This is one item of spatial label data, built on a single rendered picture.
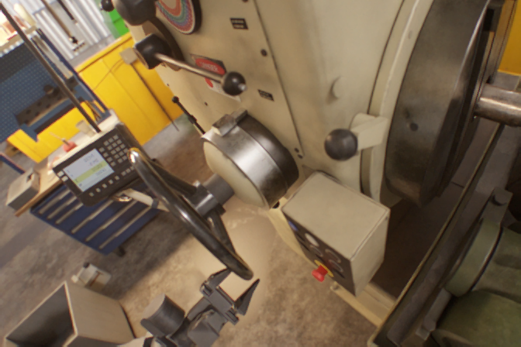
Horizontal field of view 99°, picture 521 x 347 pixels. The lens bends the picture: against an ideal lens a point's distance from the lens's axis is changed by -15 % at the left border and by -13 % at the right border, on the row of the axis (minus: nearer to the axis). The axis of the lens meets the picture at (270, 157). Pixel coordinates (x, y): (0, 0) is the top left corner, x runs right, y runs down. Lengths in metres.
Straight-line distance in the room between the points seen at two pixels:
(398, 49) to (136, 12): 0.39
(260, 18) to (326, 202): 0.29
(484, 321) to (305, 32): 0.43
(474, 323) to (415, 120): 0.30
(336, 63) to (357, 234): 0.24
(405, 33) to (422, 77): 0.07
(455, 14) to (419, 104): 0.14
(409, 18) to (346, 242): 0.34
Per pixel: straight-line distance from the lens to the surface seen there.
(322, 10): 0.30
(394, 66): 0.42
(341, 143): 0.31
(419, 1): 0.46
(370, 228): 0.42
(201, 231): 0.41
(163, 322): 0.58
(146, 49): 0.66
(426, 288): 0.74
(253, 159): 0.49
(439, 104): 0.45
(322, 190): 0.46
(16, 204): 2.19
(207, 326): 0.52
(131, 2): 0.46
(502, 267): 0.48
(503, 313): 0.46
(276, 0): 0.32
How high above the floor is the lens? 1.70
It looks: 45 degrees down
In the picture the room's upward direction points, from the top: 24 degrees counter-clockwise
